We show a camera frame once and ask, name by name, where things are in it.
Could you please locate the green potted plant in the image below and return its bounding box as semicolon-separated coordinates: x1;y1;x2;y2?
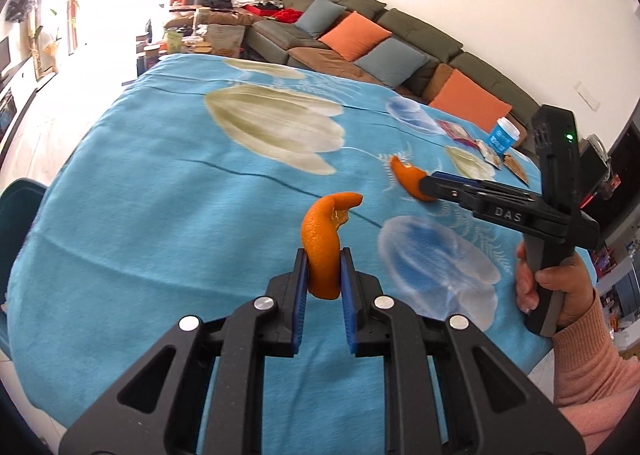
30;0;81;80

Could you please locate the television stand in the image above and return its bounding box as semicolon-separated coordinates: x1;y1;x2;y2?
0;35;41;156

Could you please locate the dark cabinet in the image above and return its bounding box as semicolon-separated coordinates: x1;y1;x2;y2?
580;125;640;246

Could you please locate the person's right hand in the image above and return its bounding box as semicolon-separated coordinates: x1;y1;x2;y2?
515;241;598;331

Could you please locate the olive green sofa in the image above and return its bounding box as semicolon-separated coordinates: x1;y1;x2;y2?
242;0;543;136

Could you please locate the orange cushion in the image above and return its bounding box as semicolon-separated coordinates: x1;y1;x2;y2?
429;69;513;128
318;11;392;62

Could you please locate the long curved orange peel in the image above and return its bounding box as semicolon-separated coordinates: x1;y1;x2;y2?
300;191;364;300

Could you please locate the blue floral blanket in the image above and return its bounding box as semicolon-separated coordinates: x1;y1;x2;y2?
5;53;598;455

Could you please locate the white snack packet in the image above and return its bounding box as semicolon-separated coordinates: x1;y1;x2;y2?
475;139;503;170

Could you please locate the large grey blue cushion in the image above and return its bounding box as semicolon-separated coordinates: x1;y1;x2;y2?
354;37;431;88

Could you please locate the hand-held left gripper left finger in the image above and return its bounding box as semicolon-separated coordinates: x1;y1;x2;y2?
59;247;308;455

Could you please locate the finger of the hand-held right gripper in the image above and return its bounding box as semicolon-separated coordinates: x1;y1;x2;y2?
421;178;493;216
431;171;533;199

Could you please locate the small grey blue cushion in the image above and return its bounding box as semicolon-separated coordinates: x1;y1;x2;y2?
295;0;351;38

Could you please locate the blue paper cup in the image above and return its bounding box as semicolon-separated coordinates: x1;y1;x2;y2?
487;117;521;156

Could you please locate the short orange peel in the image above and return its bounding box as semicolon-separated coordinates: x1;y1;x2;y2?
390;155;438;203

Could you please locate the person's right forearm pink sleeve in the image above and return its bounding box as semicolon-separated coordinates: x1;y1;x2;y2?
550;287;640;455

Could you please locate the white wall outlet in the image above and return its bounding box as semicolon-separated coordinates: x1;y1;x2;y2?
575;82;601;110

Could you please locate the red cloth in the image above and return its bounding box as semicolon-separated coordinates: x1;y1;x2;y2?
245;5;303;26

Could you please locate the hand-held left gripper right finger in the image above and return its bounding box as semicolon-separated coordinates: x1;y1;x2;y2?
340;247;586;455

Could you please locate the brown snack packet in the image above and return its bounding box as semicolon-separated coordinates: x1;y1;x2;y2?
502;153;531;186

